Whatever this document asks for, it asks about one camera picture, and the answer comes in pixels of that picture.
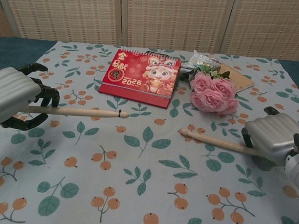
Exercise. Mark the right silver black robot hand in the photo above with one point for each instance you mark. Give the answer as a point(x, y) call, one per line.
point(273, 138)

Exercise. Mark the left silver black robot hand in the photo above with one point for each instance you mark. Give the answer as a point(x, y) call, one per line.
point(4, 91)

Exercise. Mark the wooden stick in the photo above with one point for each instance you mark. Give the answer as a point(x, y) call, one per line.
point(215, 142)
point(86, 113)

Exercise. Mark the brown kraft notebook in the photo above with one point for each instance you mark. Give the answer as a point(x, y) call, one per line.
point(240, 79)

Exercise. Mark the pink rose bouquet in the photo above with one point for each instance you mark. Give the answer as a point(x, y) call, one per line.
point(214, 94)

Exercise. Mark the floral fruit print tablecloth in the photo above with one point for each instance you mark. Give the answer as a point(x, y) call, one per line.
point(144, 174)

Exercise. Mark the red 2026 desk calendar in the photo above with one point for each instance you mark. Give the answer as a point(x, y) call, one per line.
point(142, 77)

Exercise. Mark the woven folding screen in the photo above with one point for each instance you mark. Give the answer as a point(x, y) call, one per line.
point(157, 17)

